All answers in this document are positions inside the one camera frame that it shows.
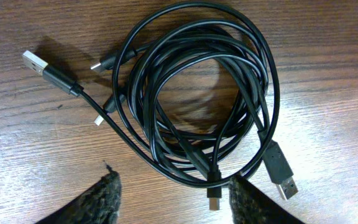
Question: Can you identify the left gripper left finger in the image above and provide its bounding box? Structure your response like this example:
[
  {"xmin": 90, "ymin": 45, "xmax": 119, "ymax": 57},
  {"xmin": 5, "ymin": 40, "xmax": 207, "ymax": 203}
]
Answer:
[{"xmin": 37, "ymin": 164, "xmax": 122, "ymax": 224}]

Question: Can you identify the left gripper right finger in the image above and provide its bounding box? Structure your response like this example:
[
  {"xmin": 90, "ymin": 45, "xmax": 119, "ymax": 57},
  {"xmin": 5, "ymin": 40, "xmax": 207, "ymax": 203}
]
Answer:
[{"xmin": 229, "ymin": 175, "xmax": 303, "ymax": 224}]

